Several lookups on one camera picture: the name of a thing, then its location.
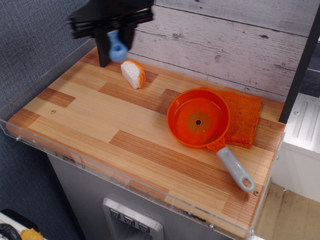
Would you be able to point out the orange toy frying pan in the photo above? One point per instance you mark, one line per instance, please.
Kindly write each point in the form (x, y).
(199, 119)

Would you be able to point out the clear acrylic table guard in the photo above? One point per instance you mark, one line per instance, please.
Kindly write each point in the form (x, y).
(91, 116)

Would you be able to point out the blue and grey toy spoon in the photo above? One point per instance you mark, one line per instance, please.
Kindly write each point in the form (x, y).
(118, 51)

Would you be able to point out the silver dispenser button panel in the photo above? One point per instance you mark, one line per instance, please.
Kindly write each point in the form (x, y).
(128, 224)

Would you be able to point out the black right vertical post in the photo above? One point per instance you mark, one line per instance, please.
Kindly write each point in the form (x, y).
(301, 69)

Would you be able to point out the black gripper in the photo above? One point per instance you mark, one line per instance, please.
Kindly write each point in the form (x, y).
(103, 16)

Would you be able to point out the orange knitted cloth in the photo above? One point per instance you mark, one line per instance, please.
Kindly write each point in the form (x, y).
(244, 117)

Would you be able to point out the black vertical post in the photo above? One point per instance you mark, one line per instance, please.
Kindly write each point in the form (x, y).
(103, 46)
(301, 69)

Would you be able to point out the white plastic side unit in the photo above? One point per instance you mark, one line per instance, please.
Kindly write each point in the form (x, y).
(297, 164)

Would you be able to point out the grey toy fridge cabinet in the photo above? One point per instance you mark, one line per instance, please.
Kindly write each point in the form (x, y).
(85, 192)

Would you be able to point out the black and yellow object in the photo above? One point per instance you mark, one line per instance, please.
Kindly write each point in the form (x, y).
(14, 226)

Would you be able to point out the black left vertical post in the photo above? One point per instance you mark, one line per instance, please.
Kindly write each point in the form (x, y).
(103, 46)

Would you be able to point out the white and orange toy bread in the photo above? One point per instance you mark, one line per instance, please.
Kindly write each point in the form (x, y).
(134, 73)

